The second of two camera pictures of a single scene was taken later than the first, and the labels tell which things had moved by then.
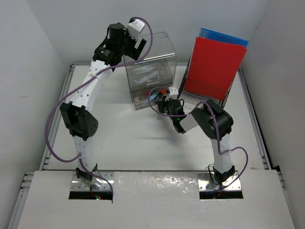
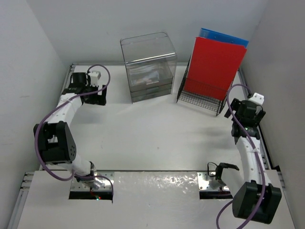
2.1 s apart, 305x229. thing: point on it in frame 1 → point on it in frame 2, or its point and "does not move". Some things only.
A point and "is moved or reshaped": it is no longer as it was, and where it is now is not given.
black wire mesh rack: [197, 98] does not move
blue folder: [215, 36] does not move
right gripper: [162, 103] → [257, 117]
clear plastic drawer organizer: [152, 74] is moved or reshaped
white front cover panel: [156, 200] does not move
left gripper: [132, 52] → [97, 99]
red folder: [213, 66] does not move
